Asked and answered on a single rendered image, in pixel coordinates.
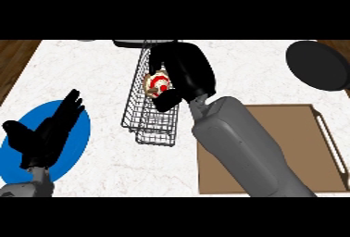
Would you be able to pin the brown wooden tray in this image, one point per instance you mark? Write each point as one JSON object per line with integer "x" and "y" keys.
{"x": 300, "y": 148}

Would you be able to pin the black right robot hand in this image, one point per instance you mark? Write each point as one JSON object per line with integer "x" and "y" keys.
{"x": 186, "y": 66}

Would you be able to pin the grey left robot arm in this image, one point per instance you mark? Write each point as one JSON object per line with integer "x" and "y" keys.
{"x": 31, "y": 185}

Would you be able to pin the blue oval placemat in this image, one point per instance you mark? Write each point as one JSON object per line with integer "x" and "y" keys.
{"x": 75, "y": 135}

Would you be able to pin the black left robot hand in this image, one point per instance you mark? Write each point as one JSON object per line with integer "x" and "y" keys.
{"x": 47, "y": 132}

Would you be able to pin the black round pan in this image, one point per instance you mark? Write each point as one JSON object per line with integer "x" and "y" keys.
{"x": 316, "y": 65}

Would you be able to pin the dark grey appliance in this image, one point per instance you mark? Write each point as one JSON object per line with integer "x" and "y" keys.
{"x": 130, "y": 43}

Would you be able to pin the red and white cupcake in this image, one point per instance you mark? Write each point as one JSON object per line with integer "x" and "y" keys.
{"x": 156, "y": 84}

